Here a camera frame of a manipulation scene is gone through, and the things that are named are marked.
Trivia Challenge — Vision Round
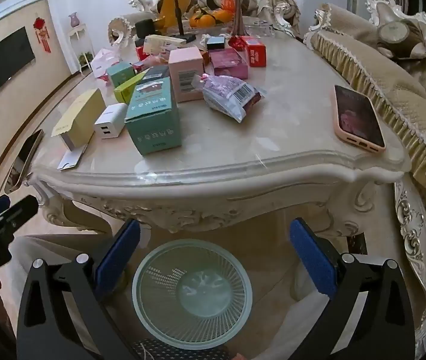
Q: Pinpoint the pale green mesh waste basket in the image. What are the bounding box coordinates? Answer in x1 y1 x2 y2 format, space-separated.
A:
132 239 253 350

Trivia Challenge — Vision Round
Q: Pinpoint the purple plastic snack bag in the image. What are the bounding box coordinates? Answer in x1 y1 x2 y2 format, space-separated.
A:
197 74 265 122

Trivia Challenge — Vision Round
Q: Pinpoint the glass fruit bowl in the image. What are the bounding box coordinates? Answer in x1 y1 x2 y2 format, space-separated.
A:
188 19 274 37

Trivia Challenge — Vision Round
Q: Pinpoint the dark dotted cloth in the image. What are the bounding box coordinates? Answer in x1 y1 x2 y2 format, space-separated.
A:
132 339 236 360

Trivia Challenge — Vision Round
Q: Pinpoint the clear plastic bag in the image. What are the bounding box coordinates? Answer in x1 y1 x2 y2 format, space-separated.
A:
91 48 121 80

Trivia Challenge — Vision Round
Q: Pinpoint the crumpled red packet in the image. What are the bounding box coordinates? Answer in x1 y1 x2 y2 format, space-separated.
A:
229 35 252 51

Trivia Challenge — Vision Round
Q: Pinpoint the black wall television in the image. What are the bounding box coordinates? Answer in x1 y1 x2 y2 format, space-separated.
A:
0 26 36 106

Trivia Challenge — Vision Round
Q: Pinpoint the pink carton box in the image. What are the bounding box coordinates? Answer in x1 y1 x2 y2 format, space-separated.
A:
168 47 204 103

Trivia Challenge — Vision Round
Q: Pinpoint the black phone stand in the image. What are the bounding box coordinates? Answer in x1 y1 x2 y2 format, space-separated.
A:
156 0 197 43

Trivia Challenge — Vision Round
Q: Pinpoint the white charger block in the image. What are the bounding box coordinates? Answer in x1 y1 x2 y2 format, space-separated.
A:
94 103 128 140

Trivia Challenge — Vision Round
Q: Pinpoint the red knot wall ornament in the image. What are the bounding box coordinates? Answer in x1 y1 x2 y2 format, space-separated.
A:
33 16 52 54

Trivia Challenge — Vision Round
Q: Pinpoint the yellow paper envelope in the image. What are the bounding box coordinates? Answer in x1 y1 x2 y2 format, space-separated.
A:
158 0 198 34

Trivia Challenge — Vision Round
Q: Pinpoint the dark grey box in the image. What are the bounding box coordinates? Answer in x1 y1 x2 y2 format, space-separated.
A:
143 65 171 83

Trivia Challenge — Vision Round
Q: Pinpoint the pale yellow carton box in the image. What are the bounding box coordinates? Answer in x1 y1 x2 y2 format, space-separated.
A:
51 89 106 151

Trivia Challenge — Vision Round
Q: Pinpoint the magenta patterned box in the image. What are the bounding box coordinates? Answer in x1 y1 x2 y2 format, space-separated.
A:
209 48 249 79

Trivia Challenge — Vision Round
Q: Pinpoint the small teal box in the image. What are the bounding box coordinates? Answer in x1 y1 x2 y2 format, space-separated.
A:
107 62 136 88

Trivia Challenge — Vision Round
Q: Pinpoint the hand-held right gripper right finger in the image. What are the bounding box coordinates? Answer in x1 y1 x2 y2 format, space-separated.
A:
289 217 414 360

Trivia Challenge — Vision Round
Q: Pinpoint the black cube box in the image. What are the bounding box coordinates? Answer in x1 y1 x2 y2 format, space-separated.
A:
135 19 167 38

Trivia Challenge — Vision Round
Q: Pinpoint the ornate cream coffee table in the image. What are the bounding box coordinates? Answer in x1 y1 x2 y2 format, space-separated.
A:
23 26 414 308

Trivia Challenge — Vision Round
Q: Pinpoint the white side stand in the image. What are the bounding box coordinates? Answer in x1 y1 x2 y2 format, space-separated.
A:
66 24 88 74

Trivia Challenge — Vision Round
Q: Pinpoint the yellow-green carton box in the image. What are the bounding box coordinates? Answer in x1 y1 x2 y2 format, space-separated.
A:
114 69 149 105

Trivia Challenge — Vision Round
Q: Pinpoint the red box with white print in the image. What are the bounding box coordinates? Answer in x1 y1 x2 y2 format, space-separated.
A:
248 37 267 68

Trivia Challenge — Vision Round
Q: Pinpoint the white flat cardboard piece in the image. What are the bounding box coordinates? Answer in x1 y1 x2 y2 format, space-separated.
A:
57 145 88 172

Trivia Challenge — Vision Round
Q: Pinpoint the round brown sofa cushion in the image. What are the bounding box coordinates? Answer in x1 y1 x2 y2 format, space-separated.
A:
377 19 426 60

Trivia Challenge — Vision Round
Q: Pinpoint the long beige carton box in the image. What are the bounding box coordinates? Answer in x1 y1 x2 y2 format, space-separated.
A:
144 34 186 55

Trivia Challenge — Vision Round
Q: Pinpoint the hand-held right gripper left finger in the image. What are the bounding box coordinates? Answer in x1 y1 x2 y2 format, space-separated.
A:
16 218 142 360

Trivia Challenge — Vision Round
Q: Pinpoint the large teal carton box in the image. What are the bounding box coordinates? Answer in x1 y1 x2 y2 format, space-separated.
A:
124 77 182 156

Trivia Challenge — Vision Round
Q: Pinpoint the smartphone in pink case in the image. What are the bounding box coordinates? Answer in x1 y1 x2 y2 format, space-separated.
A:
334 85 386 154

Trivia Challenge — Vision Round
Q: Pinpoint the dark vase with artificial flowers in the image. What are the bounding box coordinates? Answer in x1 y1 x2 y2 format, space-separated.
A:
226 0 262 39

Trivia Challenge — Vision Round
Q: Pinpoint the ornate beige fringed sofa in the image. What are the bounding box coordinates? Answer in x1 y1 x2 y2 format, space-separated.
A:
305 0 426 360

